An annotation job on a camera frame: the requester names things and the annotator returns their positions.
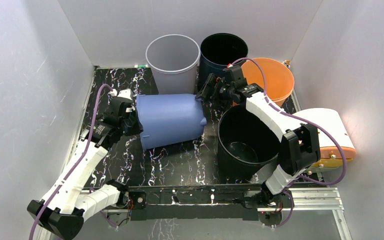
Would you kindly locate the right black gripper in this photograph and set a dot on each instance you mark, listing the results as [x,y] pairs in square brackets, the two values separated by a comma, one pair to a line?
[213,87]

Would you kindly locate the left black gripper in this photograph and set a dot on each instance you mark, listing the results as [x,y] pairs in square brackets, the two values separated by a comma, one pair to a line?
[137,129]

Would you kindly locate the blue plastic bucket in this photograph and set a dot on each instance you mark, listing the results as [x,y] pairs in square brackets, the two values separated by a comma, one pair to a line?
[168,119]

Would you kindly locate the grey plastic bucket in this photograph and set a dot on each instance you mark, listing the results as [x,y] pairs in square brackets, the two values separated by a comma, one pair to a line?
[173,60]

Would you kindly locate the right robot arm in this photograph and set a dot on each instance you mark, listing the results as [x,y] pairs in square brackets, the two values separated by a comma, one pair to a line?
[299,142]

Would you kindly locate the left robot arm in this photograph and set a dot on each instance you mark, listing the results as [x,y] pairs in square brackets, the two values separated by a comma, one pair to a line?
[63,209]

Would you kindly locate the white and orange container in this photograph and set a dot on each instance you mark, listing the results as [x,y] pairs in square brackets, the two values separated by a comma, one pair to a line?
[331,121]

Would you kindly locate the dark blue bucket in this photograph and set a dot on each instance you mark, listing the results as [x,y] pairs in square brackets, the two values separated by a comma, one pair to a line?
[217,51]

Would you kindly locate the large black bucket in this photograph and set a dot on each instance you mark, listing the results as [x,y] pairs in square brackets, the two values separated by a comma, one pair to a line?
[246,146]

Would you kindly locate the orange bucket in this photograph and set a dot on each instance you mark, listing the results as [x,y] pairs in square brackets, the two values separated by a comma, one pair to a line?
[273,76]

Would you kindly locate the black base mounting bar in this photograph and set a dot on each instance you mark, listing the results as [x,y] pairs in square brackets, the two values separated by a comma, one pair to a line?
[217,201]

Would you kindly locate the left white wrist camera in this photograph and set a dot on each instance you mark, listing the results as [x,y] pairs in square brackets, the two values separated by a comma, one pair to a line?
[121,102]

